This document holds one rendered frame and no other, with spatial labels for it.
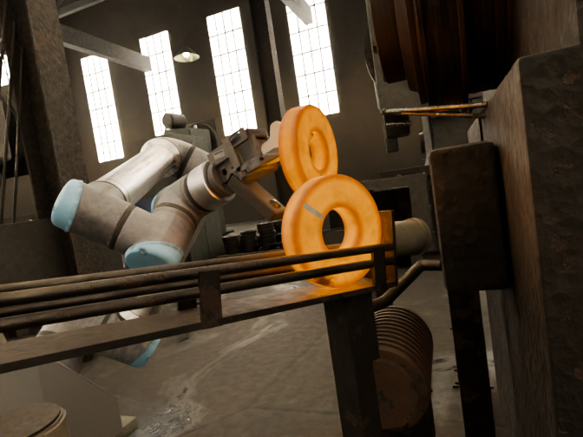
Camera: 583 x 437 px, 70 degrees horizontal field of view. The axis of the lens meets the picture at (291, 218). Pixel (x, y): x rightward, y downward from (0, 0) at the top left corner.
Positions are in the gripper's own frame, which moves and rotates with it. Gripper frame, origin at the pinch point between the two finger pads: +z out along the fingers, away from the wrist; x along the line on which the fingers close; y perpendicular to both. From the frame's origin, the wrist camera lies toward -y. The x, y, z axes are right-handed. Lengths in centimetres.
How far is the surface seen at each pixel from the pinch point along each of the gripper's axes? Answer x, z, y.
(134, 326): -36.0, -8.7, -16.7
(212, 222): 291, -287, 49
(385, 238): -5.1, 7.6, -19.3
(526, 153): -10.1, 27.9, -16.0
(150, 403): 40, -129, -50
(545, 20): 1.8, 35.7, -1.6
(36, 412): -35, -37, -23
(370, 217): -6.7, 7.3, -15.7
